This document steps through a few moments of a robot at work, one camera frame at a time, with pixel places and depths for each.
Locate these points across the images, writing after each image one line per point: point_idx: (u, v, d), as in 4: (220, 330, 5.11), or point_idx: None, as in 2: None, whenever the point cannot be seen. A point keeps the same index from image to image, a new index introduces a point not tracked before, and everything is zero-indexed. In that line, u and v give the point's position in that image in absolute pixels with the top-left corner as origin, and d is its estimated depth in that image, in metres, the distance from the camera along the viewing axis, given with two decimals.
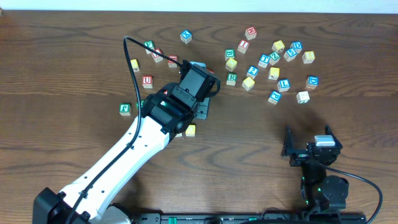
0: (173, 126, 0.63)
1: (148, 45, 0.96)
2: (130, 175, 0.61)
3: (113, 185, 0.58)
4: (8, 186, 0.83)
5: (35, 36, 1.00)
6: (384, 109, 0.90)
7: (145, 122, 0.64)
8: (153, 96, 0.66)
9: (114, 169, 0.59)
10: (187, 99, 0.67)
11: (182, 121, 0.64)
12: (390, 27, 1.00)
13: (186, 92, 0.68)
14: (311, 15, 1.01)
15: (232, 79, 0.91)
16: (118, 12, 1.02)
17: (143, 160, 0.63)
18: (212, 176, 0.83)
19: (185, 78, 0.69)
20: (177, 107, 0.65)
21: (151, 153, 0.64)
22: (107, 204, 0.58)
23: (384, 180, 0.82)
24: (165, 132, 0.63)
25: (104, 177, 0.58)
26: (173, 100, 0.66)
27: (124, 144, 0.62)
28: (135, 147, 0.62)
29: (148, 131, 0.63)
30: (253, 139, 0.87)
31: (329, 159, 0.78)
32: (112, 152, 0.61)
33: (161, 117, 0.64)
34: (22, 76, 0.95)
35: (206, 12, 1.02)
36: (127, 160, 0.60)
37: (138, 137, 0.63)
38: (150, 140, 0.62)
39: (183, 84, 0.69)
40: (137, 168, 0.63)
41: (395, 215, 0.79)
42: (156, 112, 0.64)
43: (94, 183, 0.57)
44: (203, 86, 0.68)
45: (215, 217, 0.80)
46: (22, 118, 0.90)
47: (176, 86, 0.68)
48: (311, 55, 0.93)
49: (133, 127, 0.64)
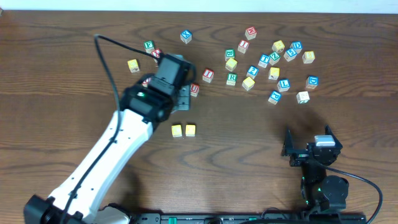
0: (154, 114, 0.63)
1: (148, 45, 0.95)
2: (117, 168, 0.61)
3: (102, 181, 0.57)
4: (9, 186, 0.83)
5: (34, 36, 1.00)
6: (384, 109, 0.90)
7: (126, 116, 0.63)
8: (130, 89, 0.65)
9: (99, 166, 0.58)
10: (165, 88, 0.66)
11: (161, 109, 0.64)
12: (390, 27, 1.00)
13: (162, 81, 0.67)
14: (311, 15, 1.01)
15: (232, 79, 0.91)
16: (117, 12, 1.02)
17: (129, 152, 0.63)
18: (212, 176, 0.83)
19: (160, 67, 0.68)
20: (155, 96, 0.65)
21: (136, 144, 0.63)
22: (98, 201, 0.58)
23: (384, 180, 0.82)
24: (147, 122, 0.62)
25: (92, 174, 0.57)
26: (150, 91, 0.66)
27: (107, 140, 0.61)
28: (119, 141, 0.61)
29: (129, 124, 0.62)
30: (252, 139, 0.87)
31: (329, 159, 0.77)
32: (96, 149, 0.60)
33: (141, 109, 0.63)
34: (21, 75, 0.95)
35: (206, 12, 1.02)
36: (112, 155, 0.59)
37: (120, 130, 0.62)
38: (133, 132, 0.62)
39: (160, 73, 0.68)
40: (124, 161, 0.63)
41: (395, 215, 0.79)
42: (134, 104, 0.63)
43: (83, 183, 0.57)
44: (178, 73, 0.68)
45: (215, 217, 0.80)
46: (22, 119, 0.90)
47: (152, 76, 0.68)
48: (311, 55, 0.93)
49: (114, 121, 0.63)
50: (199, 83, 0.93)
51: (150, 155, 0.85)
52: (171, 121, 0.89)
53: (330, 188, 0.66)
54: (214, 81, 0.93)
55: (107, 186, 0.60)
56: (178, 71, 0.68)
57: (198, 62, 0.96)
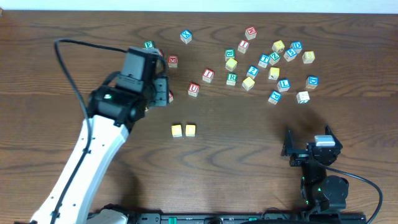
0: (126, 113, 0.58)
1: (148, 45, 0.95)
2: (97, 178, 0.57)
3: (83, 195, 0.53)
4: (9, 186, 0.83)
5: (35, 36, 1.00)
6: (384, 109, 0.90)
7: (97, 122, 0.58)
8: (96, 91, 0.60)
9: (78, 180, 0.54)
10: (134, 85, 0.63)
11: (134, 107, 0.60)
12: (390, 27, 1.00)
13: (129, 78, 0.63)
14: (311, 15, 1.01)
15: (232, 79, 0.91)
16: (117, 12, 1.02)
17: (107, 159, 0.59)
18: (212, 176, 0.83)
19: (125, 63, 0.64)
20: (124, 94, 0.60)
21: (112, 150, 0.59)
22: (83, 215, 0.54)
23: (384, 180, 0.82)
24: (119, 125, 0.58)
25: (71, 190, 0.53)
26: (118, 89, 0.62)
27: (79, 152, 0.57)
28: (93, 150, 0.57)
29: (101, 131, 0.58)
30: (253, 139, 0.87)
31: (329, 158, 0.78)
32: (70, 162, 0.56)
33: (111, 110, 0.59)
34: (21, 76, 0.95)
35: (206, 12, 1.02)
36: (89, 166, 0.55)
37: (92, 139, 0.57)
38: (107, 139, 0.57)
39: (125, 71, 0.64)
40: (104, 169, 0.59)
41: (395, 215, 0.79)
42: (102, 107, 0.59)
43: (63, 201, 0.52)
44: (145, 66, 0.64)
45: (215, 217, 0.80)
46: (22, 119, 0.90)
47: (119, 75, 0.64)
48: (311, 55, 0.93)
49: (84, 130, 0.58)
50: (199, 83, 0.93)
51: (150, 155, 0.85)
52: (171, 121, 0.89)
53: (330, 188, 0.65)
54: (214, 81, 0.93)
55: (91, 198, 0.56)
56: (144, 65, 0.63)
57: (198, 62, 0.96)
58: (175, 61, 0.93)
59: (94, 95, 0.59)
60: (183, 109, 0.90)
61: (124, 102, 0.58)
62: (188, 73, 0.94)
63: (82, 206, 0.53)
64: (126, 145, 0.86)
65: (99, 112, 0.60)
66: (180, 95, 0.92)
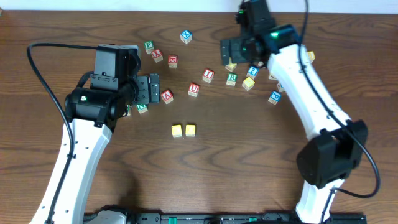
0: (105, 112, 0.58)
1: (148, 45, 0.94)
2: (87, 182, 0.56)
3: (75, 200, 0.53)
4: (9, 186, 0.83)
5: (34, 36, 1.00)
6: (384, 109, 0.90)
7: (78, 126, 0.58)
8: (71, 94, 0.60)
9: (66, 185, 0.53)
10: (109, 83, 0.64)
11: (112, 105, 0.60)
12: (390, 27, 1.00)
13: (104, 76, 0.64)
14: (311, 15, 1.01)
15: (232, 79, 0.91)
16: (117, 12, 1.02)
17: (93, 162, 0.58)
18: (212, 176, 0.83)
19: (96, 61, 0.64)
20: (101, 93, 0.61)
21: (97, 152, 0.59)
22: (78, 219, 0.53)
23: (384, 180, 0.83)
24: (101, 126, 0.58)
25: (61, 196, 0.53)
26: (94, 89, 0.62)
27: (64, 157, 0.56)
28: (78, 154, 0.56)
29: (83, 134, 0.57)
30: (253, 139, 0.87)
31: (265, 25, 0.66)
32: (56, 170, 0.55)
33: (91, 111, 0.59)
34: (21, 75, 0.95)
35: (206, 12, 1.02)
36: (75, 171, 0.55)
37: (76, 143, 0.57)
38: (90, 141, 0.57)
39: (98, 69, 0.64)
40: (92, 172, 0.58)
41: (395, 215, 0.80)
42: (81, 109, 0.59)
43: (55, 208, 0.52)
44: (117, 62, 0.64)
45: (215, 217, 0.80)
46: (22, 119, 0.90)
47: (92, 74, 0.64)
48: (311, 55, 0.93)
49: (65, 136, 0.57)
50: (199, 84, 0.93)
51: (150, 155, 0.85)
52: (171, 121, 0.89)
53: (260, 6, 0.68)
54: (214, 81, 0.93)
55: (83, 203, 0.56)
56: (115, 61, 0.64)
57: (198, 62, 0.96)
58: (175, 61, 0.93)
59: (70, 99, 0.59)
60: (183, 109, 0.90)
61: (102, 101, 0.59)
62: (188, 73, 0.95)
63: (76, 211, 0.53)
64: (126, 146, 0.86)
65: (79, 115, 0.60)
66: (181, 95, 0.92)
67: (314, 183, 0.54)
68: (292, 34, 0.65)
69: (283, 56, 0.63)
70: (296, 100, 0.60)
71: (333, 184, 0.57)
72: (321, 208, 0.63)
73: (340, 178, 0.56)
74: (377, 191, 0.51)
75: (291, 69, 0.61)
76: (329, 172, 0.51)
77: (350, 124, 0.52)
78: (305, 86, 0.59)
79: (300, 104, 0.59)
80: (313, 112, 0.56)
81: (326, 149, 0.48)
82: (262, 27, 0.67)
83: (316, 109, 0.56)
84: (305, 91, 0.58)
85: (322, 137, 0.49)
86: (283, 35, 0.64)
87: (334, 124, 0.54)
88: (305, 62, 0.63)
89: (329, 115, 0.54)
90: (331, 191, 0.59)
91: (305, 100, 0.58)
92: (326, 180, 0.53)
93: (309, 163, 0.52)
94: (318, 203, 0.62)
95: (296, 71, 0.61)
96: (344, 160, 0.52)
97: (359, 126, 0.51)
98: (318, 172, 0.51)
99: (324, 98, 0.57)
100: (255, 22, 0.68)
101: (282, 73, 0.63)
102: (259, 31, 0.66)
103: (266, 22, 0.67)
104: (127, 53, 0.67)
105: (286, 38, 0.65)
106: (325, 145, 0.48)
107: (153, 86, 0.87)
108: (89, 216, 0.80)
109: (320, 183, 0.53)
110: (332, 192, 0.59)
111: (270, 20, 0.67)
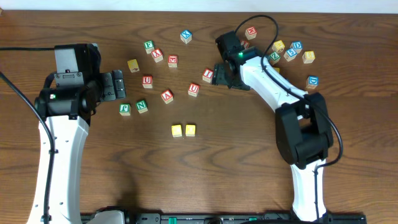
0: (77, 104, 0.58)
1: (148, 44, 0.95)
2: (76, 172, 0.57)
3: (67, 191, 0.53)
4: (9, 186, 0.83)
5: (33, 35, 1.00)
6: (384, 109, 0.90)
7: (55, 122, 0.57)
8: (39, 96, 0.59)
9: (55, 181, 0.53)
10: (74, 79, 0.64)
11: (83, 98, 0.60)
12: (390, 27, 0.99)
13: (68, 73, 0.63)
14: (311, 15, 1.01)
15: (237, 86, 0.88)
16: (116, 12, 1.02)
17: (78, 152, 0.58)
18: (212, 176, 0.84)
19: (56, 61, 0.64)
20: (69, 88, 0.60)
21: (78, 144, 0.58)
22: (76, 208, 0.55)
23: (385, 179, 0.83)
24: (76, 117, 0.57)
25: (53, 191, 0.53)
26: (60, 87, 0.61)
27: (46, 155, 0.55)
28: (60, 149, 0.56)
29: (60, 128, 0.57)
30: (253, 139, 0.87)
31: (233, 51, 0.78)
32: (40, 168, 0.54)
33: (63, 107, 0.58)
34: (20, 75, 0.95)
35: (206, 12, 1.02)
36: (61, 165, 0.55)
37: (55, 139, 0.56)
38: (69, 134, 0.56)
39: (61, 67, 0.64)
40: (79, 162, 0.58)
41: (395, 215, 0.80)
42: (55, 105, 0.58)
43: (50, 203, 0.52)
44: (77, 56, 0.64)
45: (215, 217, 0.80)
46: (21, 119, 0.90)
47: (56, 73, 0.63)
48: (311, 55, 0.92)
49: (43, 135, 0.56)
50: (199, 83, 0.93)
51: (150, 155, 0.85)
52: (171, 121, 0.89)
53: (231, 37, 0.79)
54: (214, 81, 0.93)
55: (76, 193, 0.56)
56: (77, 56, 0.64)
57: (198, 62, 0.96)
58: (175, 61, 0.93)
59: (39, 99, 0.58)
60: (183, 109, 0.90)
61: (71, 95, 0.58)
62: (188, 73, 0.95)
63: (69, 201, 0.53)
64: (126, 146, 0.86)
65: (53, 112, 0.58)
66: (181, 95, 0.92)
67: (295, 162, 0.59)
68: (256, 51, 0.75)
69: (247, 63, 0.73)
70: (265, 95, 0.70)
71: (314, 163, 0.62)
72: (313, 198, 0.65)
73: (321, 159, 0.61)
74: (342, 152, 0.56)
75: (256, 71, 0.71)
76: (303, 146, 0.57)
77: (307, 95, 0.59)
78: (267, 79, 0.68)
79: (267, 96, 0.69)
80: (275, 94, 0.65)
81: (288, 117, 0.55)
82: (234, 53, 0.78)
83: (277, 91, 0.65)
84: (268, 83, 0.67)
85: (283, 107, 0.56)
86: (250, 54, 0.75)
87: (293, 99, 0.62)
88: (265, 64, 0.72)
89: (288, 93, 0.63)
90: (315, 174, 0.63)
91: (269, 89, 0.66)
92: (304, 157, 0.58)
93: (283, 140, 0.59)
94: (308, 193, 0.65)
95: (259, 70, 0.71)
96: (314, 135, 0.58)
97: (316, 96, 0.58)
98: (290, 144, 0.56)
99: (283, 83, 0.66)
100: (228, 50, 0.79)
101: (250, 78, 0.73)
102: (230, 55, 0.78)
103: (237, 49, 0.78)
104: (85, 46, 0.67)
105: (252, 55, 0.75)
106: (286, 114, 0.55)
107: (117, 82, 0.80)
108: (89, 216, 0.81)
109: (299, 160, 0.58)
110: (315, 174, 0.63)
111: (240, 46, 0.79)
